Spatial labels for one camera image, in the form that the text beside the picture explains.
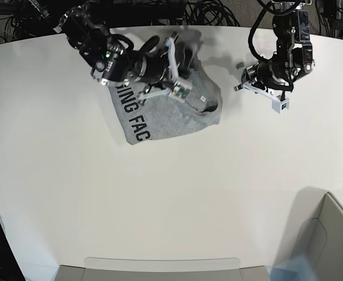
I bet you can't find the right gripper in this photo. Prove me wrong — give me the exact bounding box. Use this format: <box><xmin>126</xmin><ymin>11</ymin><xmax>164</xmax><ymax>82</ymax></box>
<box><xmin>132</xmin><ymin>33</ymin><xmax>195</xmax><ymax>101</ymax></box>

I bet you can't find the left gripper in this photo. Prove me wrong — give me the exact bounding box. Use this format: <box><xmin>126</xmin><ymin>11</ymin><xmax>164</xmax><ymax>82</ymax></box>
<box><xmin>234</xmin><ymin>63</ymin><xmax>294</xmax><ymax>100</ymax></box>

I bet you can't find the grey T-shirt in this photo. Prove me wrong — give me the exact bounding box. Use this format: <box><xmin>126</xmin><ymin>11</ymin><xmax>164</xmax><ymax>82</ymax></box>
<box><xmin>108</xmin><ymin>29</ymin><xmax>224</xmax><ymax>146</ymax></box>

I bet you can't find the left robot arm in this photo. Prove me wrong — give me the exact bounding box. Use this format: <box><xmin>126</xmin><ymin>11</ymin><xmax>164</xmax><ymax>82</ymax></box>
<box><xmin>234</xmin><ymin>1</ymin><xmax>314</xmax><ymax>102</ymax></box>

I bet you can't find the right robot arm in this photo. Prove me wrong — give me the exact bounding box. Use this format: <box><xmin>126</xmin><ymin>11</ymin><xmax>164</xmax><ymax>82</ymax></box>
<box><xmin>58</xmin><ymin>2</ymin><xmax>193</xmax><ymax>104</ymax></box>

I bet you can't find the grey plastic bin right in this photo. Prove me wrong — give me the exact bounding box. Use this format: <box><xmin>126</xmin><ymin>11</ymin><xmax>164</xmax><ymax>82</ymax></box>
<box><xmin>290</xmin><ymin>193</ymin><xmax>343</xmax><ymax>280</ymax></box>

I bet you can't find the grey plastic bin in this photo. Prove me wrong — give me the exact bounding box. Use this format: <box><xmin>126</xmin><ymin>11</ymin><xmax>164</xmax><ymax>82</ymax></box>
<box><xmin>54</xmin><ymin>257</ymin><xmax>270</xmax><ymax>280</ymax></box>
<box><xmin>290</xmin><ymin>193</ymin><xmax>343</xmax><ymax>280</ymax></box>

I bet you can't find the blue cloth in corner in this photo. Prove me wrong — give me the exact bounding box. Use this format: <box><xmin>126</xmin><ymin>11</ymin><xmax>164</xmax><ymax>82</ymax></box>
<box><xmin>268</xmin><ymin>255</ymin><xmax>315</xmax><ymax>281</ymax></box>

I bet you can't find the grey plastic bin front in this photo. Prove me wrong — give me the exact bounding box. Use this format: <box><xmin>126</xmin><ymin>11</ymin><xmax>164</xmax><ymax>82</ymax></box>
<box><xmin>54</xmin><ymin>257</ymin><xmax>270</xmax><ymax>280</ymax></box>

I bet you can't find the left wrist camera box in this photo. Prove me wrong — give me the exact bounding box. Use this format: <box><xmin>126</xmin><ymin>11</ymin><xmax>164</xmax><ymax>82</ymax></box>
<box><xmin>272</xmin><ymin>98</ymin><xmax>290</xmax><ymax>114</ymax></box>

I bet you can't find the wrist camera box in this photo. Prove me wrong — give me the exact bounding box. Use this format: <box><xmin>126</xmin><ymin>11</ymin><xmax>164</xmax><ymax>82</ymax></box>
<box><xmin>272</xmin><ymin>98</ymin><xmax>290</xmax><ymax>114</ymax></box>
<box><xmin>169</xmin><ymin>85</ymin><xmax>191</xmax><ymax>102</ymax></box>

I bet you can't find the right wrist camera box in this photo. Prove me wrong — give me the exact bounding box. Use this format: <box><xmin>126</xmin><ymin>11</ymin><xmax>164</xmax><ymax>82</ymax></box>
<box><xmin>169</xmin><ymin>85</ymin><xmax>191</xmax><ymax>102</ymax></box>

